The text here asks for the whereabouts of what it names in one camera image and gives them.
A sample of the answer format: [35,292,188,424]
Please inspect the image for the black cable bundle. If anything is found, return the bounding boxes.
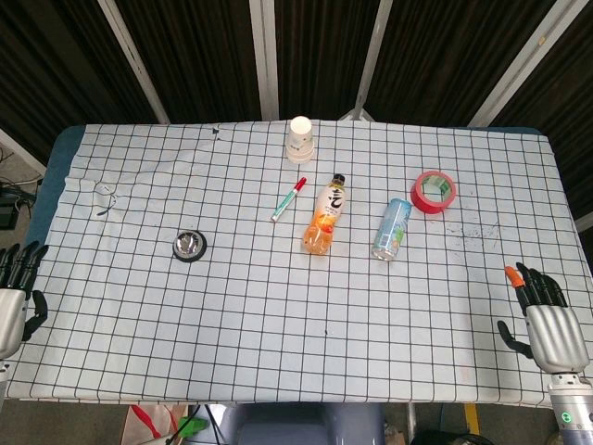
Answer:
[0,180,38,231]

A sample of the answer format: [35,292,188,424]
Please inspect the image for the orange drink bottle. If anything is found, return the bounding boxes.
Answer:
[303,173,348,257]

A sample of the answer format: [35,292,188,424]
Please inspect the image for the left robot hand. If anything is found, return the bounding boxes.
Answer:
[0,242,50,361]

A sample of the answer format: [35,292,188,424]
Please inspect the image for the red capped marker pen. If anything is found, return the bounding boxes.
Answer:
[271,176,308,223]

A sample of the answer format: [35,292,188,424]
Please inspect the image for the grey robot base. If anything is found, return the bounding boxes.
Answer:
[219,401,386,445]

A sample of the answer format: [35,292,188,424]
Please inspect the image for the light blue drink can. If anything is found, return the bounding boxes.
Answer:
[372,197,413,261]

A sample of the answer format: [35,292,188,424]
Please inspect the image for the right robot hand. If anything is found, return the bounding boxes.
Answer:
[497,262,593,375]

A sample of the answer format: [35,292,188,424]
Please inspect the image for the white frame post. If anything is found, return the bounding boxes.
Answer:
[248,0,280,121]
[340,0,396,121]
[467,0,590,128]
[95,0,170,125]

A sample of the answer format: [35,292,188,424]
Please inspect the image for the green plastic object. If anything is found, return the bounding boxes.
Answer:
[178,415,208,438]

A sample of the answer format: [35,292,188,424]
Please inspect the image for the white paper cup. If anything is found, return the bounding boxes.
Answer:
[284,116,313,164]

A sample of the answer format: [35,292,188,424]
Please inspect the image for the red tape roll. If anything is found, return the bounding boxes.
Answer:
[410,170,458,215]

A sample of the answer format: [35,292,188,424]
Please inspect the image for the red and white bag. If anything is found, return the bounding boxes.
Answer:
[120,403,187,445]

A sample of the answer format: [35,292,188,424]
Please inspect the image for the white checkered tablecloth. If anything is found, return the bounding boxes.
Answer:
[7,119,593,410]

